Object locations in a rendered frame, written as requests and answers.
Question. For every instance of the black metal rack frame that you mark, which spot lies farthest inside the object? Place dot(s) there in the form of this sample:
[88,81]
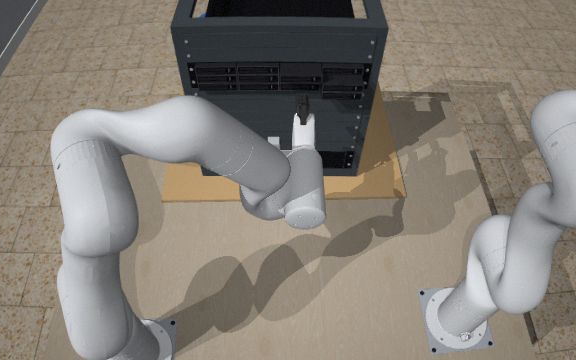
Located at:
[287,31]

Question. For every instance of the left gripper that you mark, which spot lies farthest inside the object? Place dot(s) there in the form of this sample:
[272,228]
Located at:
[303,136]

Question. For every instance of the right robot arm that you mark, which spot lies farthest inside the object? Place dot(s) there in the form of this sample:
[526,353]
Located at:
[518,280]

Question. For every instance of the tan flat board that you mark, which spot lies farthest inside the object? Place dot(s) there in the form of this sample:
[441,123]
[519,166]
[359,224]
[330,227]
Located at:
[378,177]

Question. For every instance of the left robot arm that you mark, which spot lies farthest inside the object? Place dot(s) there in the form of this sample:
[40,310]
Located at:
[101,216]

